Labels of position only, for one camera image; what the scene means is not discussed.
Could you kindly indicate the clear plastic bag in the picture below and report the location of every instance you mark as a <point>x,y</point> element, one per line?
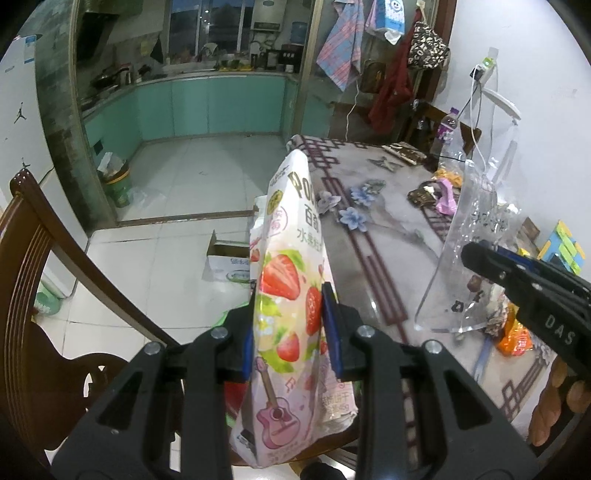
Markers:
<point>457,258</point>

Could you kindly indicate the blue white hanging bag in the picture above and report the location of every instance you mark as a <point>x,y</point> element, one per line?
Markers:
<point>388,18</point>

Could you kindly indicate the dark wooden chair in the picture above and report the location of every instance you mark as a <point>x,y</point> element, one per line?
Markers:
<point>431,117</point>

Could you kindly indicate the white refrigerator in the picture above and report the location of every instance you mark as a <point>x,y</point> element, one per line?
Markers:
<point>27,138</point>

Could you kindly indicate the white plastic floor bag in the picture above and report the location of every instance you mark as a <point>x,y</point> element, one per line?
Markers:
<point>147,198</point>

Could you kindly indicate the patterned floral tablecloth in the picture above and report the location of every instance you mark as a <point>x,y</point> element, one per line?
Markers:
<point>369,258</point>

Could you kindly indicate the black wok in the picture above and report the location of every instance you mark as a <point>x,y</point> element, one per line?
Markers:
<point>106,79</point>

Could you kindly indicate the purple label water bottle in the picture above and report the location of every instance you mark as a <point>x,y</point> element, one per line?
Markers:
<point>445,131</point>

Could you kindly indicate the colourful block box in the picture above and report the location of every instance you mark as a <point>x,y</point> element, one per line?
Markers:
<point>563,244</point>

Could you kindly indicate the white water heater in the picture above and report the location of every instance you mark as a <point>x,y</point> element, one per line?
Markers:
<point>268,14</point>

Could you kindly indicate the yellow chips bag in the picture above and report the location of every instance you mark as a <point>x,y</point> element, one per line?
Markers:
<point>450,176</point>

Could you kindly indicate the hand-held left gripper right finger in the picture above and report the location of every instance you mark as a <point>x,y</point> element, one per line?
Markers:
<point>328,323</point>

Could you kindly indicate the pink wrapper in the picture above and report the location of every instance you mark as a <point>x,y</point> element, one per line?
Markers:
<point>445,198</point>

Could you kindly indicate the brown striped packet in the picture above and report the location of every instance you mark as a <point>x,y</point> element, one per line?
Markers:
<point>404,153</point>

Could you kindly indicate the orange snack packet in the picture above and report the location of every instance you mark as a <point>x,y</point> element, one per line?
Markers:
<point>515,339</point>

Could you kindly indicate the brown wooden chair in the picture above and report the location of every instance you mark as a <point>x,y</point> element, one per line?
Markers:
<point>41,286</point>

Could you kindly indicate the white desk lamp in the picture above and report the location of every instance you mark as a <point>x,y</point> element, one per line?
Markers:
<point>501,102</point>

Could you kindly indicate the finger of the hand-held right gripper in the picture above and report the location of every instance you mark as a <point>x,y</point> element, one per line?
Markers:
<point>521,258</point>
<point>489,263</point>

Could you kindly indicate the pink strawberry snack packet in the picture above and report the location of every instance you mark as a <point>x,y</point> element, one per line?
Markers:
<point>286,277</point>

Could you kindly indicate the white wall power strip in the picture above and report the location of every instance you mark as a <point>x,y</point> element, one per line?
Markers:
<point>485,64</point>

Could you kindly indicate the teal kitchen cabinets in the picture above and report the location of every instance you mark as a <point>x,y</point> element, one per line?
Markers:
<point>212,106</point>

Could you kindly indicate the person's right hand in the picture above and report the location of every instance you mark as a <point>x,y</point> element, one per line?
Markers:
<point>551,410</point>

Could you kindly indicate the brown letter print bag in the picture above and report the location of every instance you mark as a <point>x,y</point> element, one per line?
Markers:
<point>427,46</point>

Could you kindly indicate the pink blue checkered towel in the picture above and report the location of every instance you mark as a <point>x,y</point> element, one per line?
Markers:
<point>341,46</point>

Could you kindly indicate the green trash bin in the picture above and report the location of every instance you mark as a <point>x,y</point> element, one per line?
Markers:
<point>115,184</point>

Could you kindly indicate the black countertop appliance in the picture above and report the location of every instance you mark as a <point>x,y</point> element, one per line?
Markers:
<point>284,57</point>

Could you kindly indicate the blue water jug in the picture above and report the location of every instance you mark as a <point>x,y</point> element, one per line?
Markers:
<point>299,33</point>

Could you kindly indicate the open cardboard box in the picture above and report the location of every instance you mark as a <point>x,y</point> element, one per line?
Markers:
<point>226,265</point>

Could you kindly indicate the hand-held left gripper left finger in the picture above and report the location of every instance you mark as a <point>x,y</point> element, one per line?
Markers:
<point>249,325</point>

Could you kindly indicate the red hanging garment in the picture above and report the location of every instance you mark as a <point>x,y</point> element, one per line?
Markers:
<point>392,97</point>

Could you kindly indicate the black range hood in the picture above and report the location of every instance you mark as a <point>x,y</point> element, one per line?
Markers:
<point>94,37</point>

